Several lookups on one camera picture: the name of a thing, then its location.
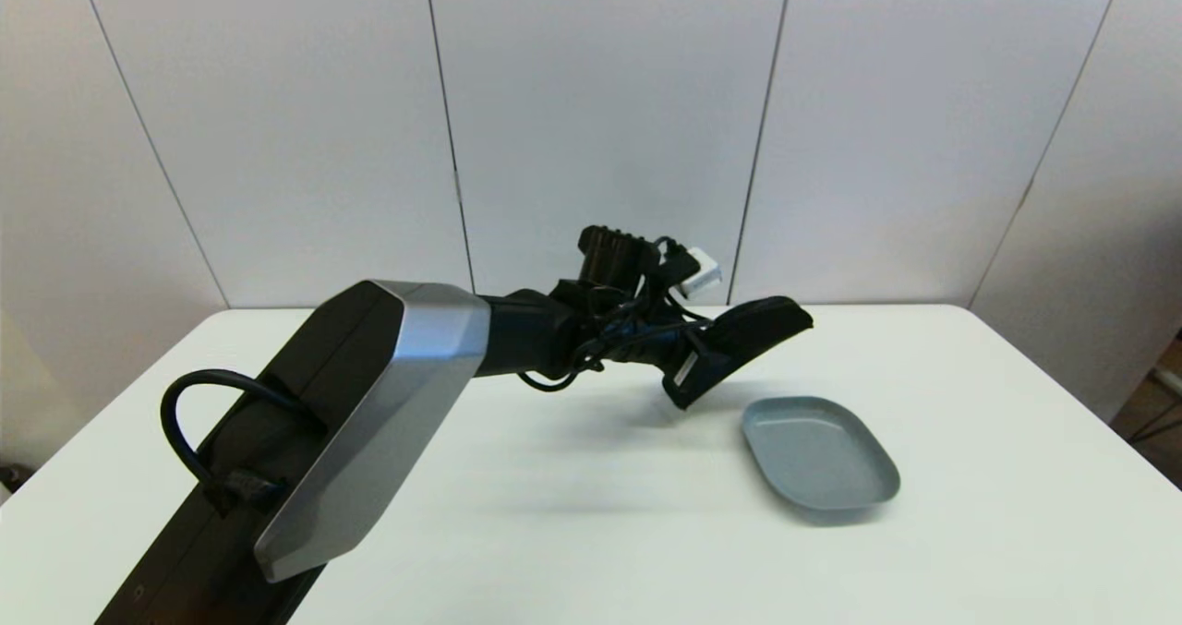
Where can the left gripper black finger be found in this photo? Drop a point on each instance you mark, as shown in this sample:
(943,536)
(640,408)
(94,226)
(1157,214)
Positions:
(683,387)

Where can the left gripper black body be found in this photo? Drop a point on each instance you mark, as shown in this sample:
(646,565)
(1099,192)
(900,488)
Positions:
(660,348)

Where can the grey-blue rounded plastic plate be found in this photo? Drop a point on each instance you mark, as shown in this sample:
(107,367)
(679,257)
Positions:
(817,454)

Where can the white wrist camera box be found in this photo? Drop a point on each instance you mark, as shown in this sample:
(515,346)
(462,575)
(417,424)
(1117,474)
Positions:
(699,272)

